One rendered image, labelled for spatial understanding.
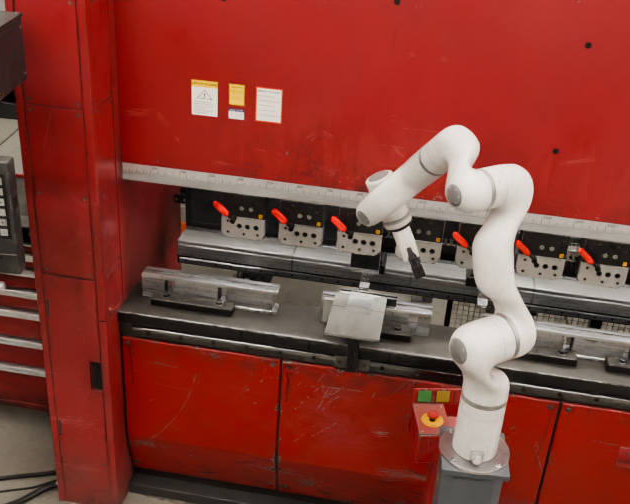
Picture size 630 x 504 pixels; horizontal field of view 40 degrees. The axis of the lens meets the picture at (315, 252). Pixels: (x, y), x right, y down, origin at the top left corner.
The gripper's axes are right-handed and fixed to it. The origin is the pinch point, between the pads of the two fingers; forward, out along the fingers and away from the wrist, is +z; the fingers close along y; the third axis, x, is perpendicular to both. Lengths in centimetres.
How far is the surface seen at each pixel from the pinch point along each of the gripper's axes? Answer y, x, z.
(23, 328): -84, -159, 0
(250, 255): -72, -59, 4
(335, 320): -22.0, -32.4, 17.7
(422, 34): -27, 27, -58
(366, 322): -21.4, -23.1, 22.3
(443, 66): -26, 30, -46
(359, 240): -34.6, -15.2, -0.4
